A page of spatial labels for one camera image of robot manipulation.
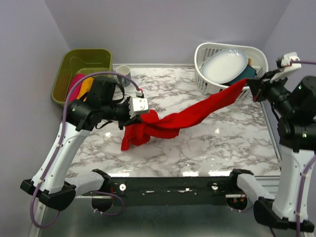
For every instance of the pink rolled t shirt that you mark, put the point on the pink rolled t shirt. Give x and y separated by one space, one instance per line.
76 91

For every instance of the olive green plastic bin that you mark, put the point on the olive green plastic bin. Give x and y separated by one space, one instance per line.
79 61

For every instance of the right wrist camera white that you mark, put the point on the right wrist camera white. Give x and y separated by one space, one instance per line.
287 65

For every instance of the orange rolled t shirt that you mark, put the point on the orange rolled t shirt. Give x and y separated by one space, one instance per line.
85 87

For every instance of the red t shirt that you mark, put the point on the red t shirt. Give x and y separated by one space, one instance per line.
169 126

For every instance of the aluminium frame rail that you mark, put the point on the aluminium frame rail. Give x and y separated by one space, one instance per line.
269 183

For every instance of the white oval plate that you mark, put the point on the white oval plate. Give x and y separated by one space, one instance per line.
224 66

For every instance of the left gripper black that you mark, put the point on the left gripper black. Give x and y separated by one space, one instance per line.
129 121

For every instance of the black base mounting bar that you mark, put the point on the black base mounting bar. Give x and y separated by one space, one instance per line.
169 191

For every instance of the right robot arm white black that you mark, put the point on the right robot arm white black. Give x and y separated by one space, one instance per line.
297 139

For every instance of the teal plate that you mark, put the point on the teal plate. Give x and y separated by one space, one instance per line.
248 72

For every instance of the white plastic dish basket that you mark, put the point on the white plastic dish basket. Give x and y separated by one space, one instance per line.
204 51

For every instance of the grey white mug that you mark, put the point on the grey white mug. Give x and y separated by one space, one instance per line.
124 70

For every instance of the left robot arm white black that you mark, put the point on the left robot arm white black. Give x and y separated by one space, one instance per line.
80 117

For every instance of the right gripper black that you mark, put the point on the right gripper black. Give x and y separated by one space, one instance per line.
256 84

